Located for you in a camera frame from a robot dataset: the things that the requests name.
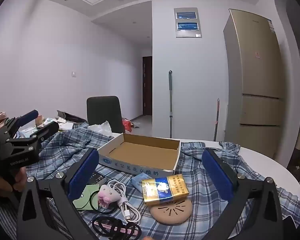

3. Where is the green felt pouch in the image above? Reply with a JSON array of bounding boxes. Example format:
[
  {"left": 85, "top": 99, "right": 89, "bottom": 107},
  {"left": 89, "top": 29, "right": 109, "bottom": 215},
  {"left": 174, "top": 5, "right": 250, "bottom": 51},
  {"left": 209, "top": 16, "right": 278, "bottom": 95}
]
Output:
[{"left": 72, "top": 184, "right": 102, "bottom": 212}]

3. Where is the small light blue packet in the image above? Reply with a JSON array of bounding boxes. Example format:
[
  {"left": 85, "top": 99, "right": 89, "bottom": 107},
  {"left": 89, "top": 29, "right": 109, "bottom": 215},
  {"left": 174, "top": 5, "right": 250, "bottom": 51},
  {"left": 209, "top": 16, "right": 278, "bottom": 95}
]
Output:
[{"left": 131, "top": 175, "right": 150, "bottom": 188}]

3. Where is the pink broom handle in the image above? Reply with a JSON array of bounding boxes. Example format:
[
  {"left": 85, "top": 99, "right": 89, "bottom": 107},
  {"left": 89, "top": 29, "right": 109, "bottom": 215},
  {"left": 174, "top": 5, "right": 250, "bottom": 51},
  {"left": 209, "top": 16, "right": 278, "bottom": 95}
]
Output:
[{"left": 212, "top": 98, "right": 220, "bottom": 142}]

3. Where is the pink bunny plush toy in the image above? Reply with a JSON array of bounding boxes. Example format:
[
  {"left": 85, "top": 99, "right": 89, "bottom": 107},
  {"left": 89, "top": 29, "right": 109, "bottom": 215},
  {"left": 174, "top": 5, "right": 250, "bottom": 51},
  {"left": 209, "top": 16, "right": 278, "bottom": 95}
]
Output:
[{"left": 97, "top": 184, "right": 120, "bottom": 208}]

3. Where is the gold and blue packet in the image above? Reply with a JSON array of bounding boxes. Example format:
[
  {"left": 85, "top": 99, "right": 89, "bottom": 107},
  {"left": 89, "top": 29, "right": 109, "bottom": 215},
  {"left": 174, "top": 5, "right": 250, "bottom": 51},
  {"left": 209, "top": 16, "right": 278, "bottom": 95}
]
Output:
[{"left": 141, "top": 174, "right": 190, "bottom": 207}]

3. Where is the dark grey chair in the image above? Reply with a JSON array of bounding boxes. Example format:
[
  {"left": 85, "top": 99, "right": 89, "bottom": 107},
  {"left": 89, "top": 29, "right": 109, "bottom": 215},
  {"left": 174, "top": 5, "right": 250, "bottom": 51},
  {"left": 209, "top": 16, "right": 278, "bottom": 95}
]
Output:
[{"left": 86, "top": 96, "right": 125, "bottom": 133}]

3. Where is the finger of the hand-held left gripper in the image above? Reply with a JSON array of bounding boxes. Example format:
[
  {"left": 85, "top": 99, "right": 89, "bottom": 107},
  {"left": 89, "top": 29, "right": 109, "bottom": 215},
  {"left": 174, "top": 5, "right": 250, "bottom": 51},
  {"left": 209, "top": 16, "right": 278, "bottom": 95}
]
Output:
[
  {"left": 6, "top": 121, "right": 60, "bottom": 147},
  {"left": 0, "top": 109, "right": 39, "bottom": 137}
]

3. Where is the cardboard box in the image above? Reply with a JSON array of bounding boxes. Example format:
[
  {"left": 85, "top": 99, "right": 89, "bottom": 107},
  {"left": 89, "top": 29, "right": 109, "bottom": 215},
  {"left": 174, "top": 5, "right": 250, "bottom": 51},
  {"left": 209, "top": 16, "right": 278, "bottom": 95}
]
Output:
[{"left": 97, "top": 132, "right": 182, "bottom": 178}]

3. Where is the black ring hair tie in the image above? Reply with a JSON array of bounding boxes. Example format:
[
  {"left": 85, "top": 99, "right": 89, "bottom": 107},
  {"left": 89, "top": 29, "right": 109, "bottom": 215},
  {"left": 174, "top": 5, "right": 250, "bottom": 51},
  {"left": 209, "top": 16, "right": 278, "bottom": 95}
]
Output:
[{"left": 89, "top": 189, "right": 108, "bottom": 211}]

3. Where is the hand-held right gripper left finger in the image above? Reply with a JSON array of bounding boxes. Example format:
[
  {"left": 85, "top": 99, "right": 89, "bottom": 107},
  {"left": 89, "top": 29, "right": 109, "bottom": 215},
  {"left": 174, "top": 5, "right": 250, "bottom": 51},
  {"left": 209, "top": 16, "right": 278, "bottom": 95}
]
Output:
[{"left": 16, "top": 148, "right": 100, "bottom": 240}]

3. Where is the small black packet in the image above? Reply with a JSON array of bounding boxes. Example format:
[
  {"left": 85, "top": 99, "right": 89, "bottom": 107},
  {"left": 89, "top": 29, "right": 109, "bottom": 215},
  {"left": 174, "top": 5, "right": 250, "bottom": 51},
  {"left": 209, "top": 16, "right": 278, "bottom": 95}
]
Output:
[{"left": 86, "top": 171, "right": 108, "bottom": 185}]

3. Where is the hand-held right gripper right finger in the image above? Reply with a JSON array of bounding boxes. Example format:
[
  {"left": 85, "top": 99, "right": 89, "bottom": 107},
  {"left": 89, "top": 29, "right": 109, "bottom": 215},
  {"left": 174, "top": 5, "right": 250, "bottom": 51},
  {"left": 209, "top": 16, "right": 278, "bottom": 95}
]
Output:
[{"left": 202, "top": 148, "right": 284, "bottom": 240}]

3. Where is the dark brown door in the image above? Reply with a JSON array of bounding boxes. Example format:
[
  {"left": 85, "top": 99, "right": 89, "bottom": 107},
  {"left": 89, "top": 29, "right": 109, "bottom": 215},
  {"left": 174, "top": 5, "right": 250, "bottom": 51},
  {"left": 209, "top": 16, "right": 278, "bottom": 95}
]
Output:
[{"left": 142, "top": 56, "right": 153, "bottom": 116}]

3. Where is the black elastic hair band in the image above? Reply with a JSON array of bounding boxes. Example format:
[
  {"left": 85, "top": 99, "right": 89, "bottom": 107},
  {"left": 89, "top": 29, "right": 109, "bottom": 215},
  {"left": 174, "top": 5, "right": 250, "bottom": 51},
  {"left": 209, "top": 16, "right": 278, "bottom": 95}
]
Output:
[
  {"left": 91, "top": 216, "right": 123, "bottom": 233},
  {"left": 110, "top": 224, "right": 142, "bottom": 240}
]

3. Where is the clear plastic bag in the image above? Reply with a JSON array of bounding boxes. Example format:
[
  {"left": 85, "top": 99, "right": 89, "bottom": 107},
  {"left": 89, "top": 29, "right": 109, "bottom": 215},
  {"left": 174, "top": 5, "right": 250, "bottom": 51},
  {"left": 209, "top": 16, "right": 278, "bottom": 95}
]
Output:
[{"left": 87, "top": 121, "right": 113, "bottom": 137}]

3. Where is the person's left hand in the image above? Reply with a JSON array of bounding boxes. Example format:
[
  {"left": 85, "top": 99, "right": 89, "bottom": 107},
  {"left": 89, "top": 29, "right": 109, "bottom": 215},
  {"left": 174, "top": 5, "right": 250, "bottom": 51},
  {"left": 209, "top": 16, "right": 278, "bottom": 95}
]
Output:
[{"left": 0, "top": 166, "right": 27, "bottom": 205}]

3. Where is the white paper box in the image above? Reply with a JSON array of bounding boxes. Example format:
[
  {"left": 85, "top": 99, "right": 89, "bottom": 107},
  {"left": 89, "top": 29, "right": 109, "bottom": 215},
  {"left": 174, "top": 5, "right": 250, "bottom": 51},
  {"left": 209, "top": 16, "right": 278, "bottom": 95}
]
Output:
[{"left": 41, "top": 117, "right": 60, "bottom": 127}]

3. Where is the grey bag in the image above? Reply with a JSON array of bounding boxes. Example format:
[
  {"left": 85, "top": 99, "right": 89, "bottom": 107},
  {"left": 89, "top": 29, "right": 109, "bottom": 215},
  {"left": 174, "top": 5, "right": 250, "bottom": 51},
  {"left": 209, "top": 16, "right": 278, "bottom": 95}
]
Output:
[{"left": 57, "top": 110, "right": 88, "bottom": 125}]

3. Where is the blue plaid shirt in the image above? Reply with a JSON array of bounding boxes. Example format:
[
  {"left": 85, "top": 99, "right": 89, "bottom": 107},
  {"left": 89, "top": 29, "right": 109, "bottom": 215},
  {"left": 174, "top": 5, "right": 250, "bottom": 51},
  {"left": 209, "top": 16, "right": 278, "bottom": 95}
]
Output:
[{"left": 0, "top": 124, "right": 300, "bottom": 240}]

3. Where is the red bag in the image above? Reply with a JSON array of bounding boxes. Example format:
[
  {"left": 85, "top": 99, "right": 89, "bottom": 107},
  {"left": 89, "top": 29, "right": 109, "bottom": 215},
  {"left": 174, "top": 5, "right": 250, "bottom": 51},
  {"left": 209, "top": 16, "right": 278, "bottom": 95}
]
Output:
[{"left": 122, "top": 118, "right": 133, "bottom": 132}]

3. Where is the white charging cable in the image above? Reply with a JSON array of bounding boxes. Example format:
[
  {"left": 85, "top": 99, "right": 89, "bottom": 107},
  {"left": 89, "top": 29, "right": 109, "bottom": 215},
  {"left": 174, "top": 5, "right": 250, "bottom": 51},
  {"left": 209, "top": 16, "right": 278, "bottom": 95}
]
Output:
[{"left": 107, "top": 179, "right": 142, "bottom": 223}]

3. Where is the tan round pad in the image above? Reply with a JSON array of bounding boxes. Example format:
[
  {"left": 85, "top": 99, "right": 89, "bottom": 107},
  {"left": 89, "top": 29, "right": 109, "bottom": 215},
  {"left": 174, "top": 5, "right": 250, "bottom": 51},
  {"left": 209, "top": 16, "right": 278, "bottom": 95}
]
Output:
[{"left": 149, "top": 198, "right": 193, "bottom": 225}]

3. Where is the gold refrigerator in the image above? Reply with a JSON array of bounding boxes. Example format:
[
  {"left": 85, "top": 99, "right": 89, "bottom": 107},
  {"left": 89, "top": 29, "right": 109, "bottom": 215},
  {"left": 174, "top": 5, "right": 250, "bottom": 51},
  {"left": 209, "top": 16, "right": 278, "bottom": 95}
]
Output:
[{"left": 223, "top": 9, "right": 287, "bottom": 159}]

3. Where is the white booklet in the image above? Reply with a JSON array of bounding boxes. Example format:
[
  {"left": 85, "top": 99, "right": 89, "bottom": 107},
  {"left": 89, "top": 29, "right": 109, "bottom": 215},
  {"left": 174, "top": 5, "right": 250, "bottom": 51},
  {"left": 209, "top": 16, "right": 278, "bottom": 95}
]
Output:
[{"left": 57, "top": 121, "right": 74, "bottom": 131}]

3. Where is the grey electrical panel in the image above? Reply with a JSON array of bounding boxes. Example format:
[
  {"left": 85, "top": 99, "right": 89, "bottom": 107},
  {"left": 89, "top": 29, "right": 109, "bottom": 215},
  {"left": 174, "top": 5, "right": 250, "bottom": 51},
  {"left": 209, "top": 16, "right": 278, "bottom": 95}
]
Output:
[{"left": 174, "top": 7, "right": 202, "bottom": 38}]

